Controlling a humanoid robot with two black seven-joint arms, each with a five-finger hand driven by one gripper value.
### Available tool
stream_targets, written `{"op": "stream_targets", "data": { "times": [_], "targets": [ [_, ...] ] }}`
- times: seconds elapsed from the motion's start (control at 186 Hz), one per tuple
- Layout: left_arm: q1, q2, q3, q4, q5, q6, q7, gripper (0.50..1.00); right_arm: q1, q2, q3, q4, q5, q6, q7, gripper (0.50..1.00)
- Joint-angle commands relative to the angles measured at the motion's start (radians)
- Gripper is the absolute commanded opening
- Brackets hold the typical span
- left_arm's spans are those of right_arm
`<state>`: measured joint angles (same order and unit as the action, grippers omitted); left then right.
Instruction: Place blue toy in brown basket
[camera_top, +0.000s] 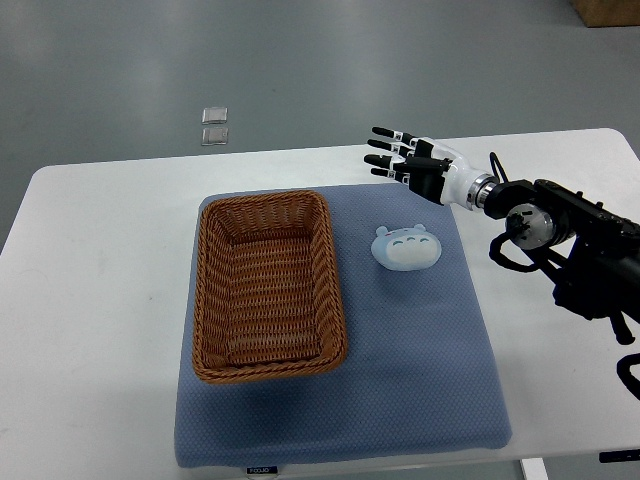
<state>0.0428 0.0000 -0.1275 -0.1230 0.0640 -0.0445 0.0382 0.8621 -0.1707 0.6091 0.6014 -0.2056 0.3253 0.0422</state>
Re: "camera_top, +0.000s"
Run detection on upper silver floor plate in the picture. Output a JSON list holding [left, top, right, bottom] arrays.
[[201, 106, 228, 125]]

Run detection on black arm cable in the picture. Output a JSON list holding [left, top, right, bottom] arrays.
[[488, 151, 512, 185]]

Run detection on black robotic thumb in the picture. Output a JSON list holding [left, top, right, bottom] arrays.
[[405, 156, 453, 175]]

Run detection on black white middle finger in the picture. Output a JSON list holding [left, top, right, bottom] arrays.
[[367, 139, 415, 156]]

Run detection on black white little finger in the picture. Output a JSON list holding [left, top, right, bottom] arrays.
[[370, 168, 410, 182]]

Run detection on cardboard box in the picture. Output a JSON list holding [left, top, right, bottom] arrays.
[[570, 0, 639, 28]]

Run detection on blue foam mat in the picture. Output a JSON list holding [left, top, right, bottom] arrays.
[[174, 184, 511, 468]]

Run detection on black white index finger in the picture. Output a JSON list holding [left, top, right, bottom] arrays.
[[371, 126, 419, 145]]

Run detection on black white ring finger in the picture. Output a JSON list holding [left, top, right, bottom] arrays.
[[364, 154, 412, 170]]

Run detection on white table leg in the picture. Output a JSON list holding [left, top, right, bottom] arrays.
[[520, 457, 549, 480]]

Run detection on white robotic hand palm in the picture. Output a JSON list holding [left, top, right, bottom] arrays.
[[411, 137, 486, 209]]

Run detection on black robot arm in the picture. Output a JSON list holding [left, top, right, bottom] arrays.
[[364, 127, 639, 345]]

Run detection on brown wicker basket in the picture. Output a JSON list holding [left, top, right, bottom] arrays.
[[192, 190, 348, 384]]

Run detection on blue plush toy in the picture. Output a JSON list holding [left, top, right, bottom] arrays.
[[370, 224, 442, 272]]

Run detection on dark blue table label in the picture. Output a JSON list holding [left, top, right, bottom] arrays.
[[599, 449, 640, 464]]

